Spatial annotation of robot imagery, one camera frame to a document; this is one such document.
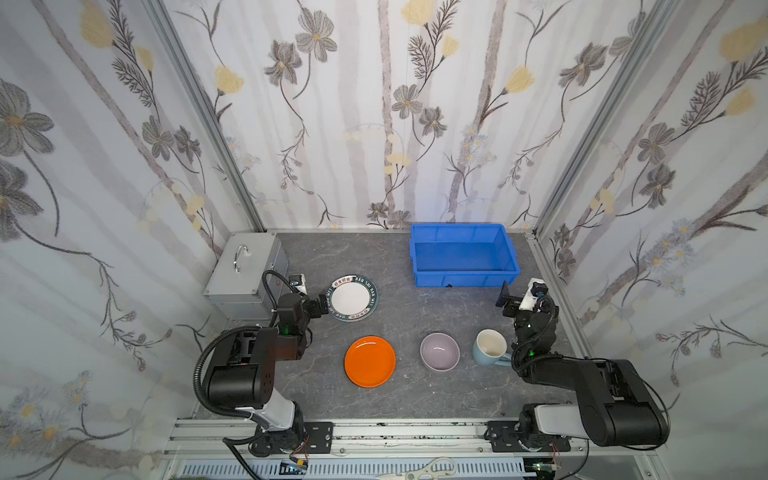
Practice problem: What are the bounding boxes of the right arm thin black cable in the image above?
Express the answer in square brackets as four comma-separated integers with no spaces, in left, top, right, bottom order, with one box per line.
[557,440,592,480]

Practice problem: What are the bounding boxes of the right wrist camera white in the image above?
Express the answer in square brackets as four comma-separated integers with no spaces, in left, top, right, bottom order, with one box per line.
[519,278,549,311]

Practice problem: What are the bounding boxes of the blue plastic bin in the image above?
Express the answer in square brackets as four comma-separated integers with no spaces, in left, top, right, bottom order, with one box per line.
[409,223,521,288]

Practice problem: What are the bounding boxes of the aluminium rail frame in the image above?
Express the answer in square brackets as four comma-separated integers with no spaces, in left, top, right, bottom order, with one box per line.
[155,418,669,479]

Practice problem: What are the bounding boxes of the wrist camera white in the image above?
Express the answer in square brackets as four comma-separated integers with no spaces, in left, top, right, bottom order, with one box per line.
[288,274,307,295]
[519,278,549,311]

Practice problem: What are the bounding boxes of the green rimmed white plate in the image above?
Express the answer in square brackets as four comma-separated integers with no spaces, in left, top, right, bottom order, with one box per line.
[326,274,379,323]

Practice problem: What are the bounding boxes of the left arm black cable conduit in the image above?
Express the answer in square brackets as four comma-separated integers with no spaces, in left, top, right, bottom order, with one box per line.
[192,325,265,480]

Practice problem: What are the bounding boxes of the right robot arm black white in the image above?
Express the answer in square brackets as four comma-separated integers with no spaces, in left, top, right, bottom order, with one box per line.
[495,279,671,451]

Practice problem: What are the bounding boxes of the purple bowl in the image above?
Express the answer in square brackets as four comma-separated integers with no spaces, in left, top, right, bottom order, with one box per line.
[419,332,461,373]

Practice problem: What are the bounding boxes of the grey metal first aid case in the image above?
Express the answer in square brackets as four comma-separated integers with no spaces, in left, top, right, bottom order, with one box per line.
[203,232,289,323]

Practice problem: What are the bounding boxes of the white scissors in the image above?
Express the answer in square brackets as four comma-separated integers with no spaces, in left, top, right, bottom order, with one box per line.
[377,457,458,480]

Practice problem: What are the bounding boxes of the orange plate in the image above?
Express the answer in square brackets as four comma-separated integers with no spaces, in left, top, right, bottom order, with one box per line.
[344,336,396,388]

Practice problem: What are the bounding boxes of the light blue mug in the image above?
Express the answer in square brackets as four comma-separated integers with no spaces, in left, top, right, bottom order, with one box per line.
[472,329,511,367]

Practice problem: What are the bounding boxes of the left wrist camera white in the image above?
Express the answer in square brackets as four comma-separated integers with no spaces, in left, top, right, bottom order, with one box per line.
[288,274,307,295]

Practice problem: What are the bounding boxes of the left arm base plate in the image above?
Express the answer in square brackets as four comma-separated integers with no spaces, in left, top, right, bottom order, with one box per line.
[248,422,334,458]

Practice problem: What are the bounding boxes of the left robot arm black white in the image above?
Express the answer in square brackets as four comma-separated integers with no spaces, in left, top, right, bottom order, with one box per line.
[192,293,329,456]

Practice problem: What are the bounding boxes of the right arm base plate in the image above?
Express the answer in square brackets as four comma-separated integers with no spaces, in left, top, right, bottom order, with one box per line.
[483,420,571,453]

